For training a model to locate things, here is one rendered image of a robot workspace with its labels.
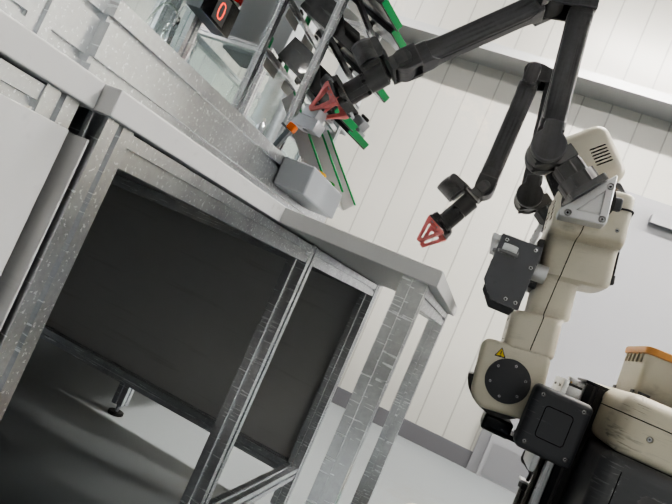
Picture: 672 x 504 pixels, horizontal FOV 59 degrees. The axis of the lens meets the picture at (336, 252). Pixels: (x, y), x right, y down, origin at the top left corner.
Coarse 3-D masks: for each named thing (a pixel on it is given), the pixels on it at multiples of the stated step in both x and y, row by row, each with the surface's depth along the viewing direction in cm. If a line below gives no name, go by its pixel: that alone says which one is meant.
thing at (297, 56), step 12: (288, 48) 170; (300, 48) 168; (288, 60) 169; (300, 60) 167; (300, 72) 166; (324, 72) 179; (312, 84) 164; (324, 96) 161; (336, 108) 158; (348, 120) 165
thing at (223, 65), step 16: (208, 48) 252; (224, 48) 250; (240, 48) 248; (192, 64) 253; (208, 64) 251; (224, 64) 249; (240, 64) 247; (208, 80) 249; (224, 80) 247; (240, 80) 245; (272, 80) 254; (224, 96) 246; (256, 96) 247; (272, 96) 259; (256, 112) 252; (272, 112) 264; (288, 144) 290
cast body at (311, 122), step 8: (304, 112) 149; (312, 112) 148; (320, 112) 148; (296, 120) 149; (304, 120) 148; (312, 120) 147; (320, 120) 149; (304, 128) 149; (312, 128) 146; (320, 128) 149
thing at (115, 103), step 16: (112, 96) 61; (128, 96) 62; (112, 112) 60; (128, 112) 62; (144, 112) 65; (128, 128) 64; (144, 128) 66; (160, 128) 68; (160, 144) 69; (176, 144) 72; (192, 144) 75; (176, 160) 76; (192, 160) 76; (208, 160) 79; (128, 176) 206; (208, 176) 81; (224, 176) 84; (240, 176) 88; (160, 192) 228; (240, 192) 90; (256, 192) 95; (256, 208) 98; (272, 208) 102
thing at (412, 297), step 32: (416, 288) 101; (384, 320) 101; (384, 352) 101; (416, 352) 180; (384, 384) 100; (416, 384) 178; (352, 416) 100; (352, 448) 99; (384, 448) 178; (320, 480) 100
